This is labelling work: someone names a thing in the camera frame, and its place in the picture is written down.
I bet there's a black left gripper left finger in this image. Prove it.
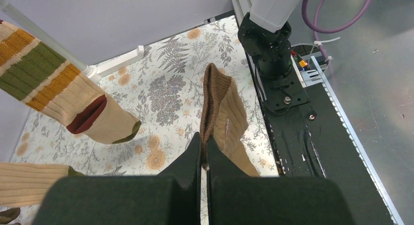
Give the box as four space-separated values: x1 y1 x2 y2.
33 133 201 225

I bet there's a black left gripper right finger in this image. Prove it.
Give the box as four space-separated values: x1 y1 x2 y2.
207 138 354 225

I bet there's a tan brown cuff sock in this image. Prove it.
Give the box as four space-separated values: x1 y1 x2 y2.
200 63 260 177

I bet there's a red cuff multicolour sock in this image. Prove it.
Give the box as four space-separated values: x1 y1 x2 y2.
0 21 141 144
0 163 84 207

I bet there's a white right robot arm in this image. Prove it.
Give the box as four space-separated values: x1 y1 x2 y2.
238 0 301 80

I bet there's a floral patterned table mat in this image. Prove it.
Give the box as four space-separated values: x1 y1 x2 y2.
0 15 280 225

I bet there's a silver white drying rack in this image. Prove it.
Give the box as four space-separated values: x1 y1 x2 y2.
0 0 145 84

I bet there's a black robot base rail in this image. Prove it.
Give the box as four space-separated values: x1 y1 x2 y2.
247 56 403 225

